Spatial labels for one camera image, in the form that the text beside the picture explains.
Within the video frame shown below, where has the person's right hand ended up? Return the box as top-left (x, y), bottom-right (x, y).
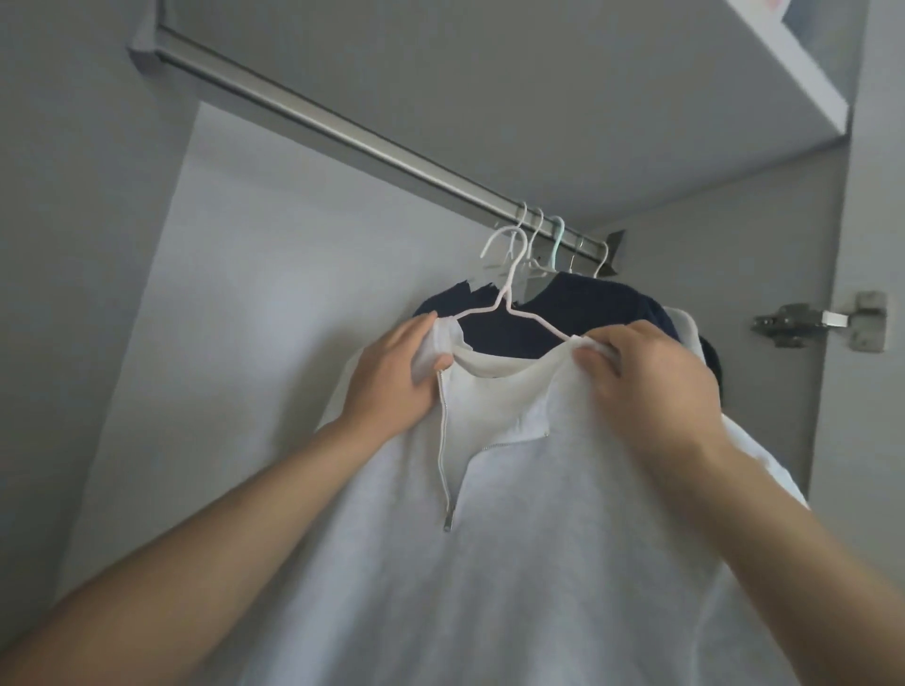
top-left (570, 321), bottom-right (731, 468)

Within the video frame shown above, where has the person's left hand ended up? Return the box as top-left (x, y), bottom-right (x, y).
top-left (338, 311), bottom-right (454, 445)

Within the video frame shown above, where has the white zip sweatshirt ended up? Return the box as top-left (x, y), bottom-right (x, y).
top-left (212, 314), bottom-right (811, 686)

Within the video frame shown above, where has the person's right forearm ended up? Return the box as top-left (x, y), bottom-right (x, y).
top-left (654, 423), bottom-right (905, 686)

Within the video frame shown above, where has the person's left forearm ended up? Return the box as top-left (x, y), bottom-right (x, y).
top-left (0, 416), bottom-right (427, 686)

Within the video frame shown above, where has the navy garment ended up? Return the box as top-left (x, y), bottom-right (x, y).
top-left (412, 272), bottom-right (684, 359)

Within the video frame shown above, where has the white hanging garment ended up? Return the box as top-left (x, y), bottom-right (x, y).
top-left (665, 305), bottom-right (708, 369)

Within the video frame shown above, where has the dark hanging garment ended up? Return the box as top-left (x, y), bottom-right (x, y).
top-left (699, 337), bottom-right (724, 415)

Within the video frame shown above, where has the pale teal clothes hanger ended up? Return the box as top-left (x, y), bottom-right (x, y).
top-left (547, 215), bottom-right (571, 274)

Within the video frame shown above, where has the translucent clothes hanger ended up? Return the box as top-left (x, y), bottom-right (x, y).
top-left (488, 202), bottom-right (551, 281)

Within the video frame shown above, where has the metal cabinet hinge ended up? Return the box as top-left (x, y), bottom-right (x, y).
top-left (750, 290), bottom-right (891, 353)

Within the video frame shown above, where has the metal closet rod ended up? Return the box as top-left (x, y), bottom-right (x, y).
top-left (154, 24), bottom-right (610, 264)

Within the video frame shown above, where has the grey wardrobe door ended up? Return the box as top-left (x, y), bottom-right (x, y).
top-left (805, 0), bottom-right (905, 541)

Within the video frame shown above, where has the white shelf board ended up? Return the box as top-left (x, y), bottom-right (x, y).
top-left (724, 0), bottom-right (850, 139)

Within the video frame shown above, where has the white wire hanger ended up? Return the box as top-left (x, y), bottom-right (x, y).
top-left (452, 225), bottom-right (592, 346)

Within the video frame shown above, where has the grey rod bracket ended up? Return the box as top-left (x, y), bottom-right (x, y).
top-left (127, 0), bottom-right (179, 72)

